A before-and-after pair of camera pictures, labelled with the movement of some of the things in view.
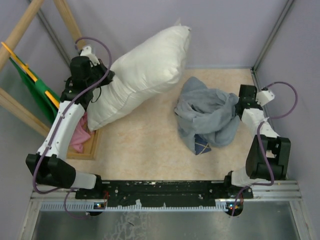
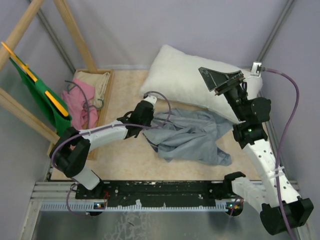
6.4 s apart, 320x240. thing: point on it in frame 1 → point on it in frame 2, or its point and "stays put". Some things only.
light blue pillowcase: [207, 116] → [192, 135]
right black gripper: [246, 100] → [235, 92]
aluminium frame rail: [258, 61] stays put
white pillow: [143, 72] → [172, 75]
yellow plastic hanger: [49, 96] stays put
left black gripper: [99, 66] → [148, 123]
